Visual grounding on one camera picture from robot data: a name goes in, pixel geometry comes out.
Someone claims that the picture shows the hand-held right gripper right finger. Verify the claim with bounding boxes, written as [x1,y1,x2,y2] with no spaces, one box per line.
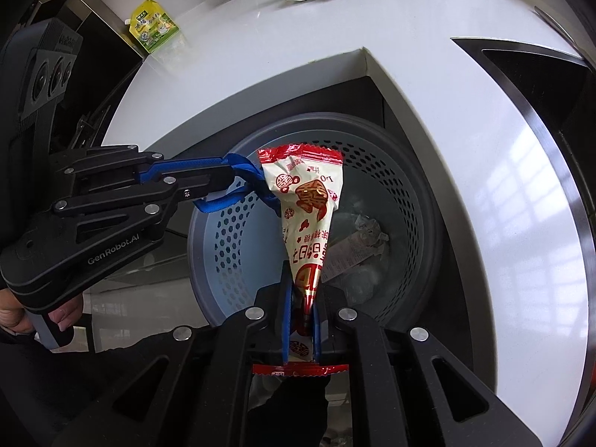
[311,284,548,447]

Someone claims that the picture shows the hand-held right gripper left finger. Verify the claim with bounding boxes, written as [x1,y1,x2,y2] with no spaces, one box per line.
[51,270,295,447]

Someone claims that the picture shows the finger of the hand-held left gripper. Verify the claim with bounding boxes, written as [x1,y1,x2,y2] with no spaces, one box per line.
[21,170,236,252]
[47,145,256,187]

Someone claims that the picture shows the toothbrush packaging card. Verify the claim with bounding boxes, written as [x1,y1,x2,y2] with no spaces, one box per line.
[320,213,391,285]

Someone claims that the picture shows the red white snack packet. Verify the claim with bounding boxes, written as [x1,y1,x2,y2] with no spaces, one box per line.
[251,144,350,378]

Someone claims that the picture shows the grey perforated trash bin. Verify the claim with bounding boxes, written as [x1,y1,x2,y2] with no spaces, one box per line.
[186,112,443,329]

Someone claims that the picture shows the person's left forearm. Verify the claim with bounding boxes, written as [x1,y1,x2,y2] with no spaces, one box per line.
[0,328,122,424]

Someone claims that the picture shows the person's left hand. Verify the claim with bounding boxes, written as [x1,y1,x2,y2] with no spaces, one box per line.
[0,289,85,336]

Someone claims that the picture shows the person's dark clothing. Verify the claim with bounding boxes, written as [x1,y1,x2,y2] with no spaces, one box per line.
[251,372,331,447]

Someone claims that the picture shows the black cooktop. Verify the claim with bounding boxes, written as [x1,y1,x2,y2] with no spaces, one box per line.
[19,0,145,103]

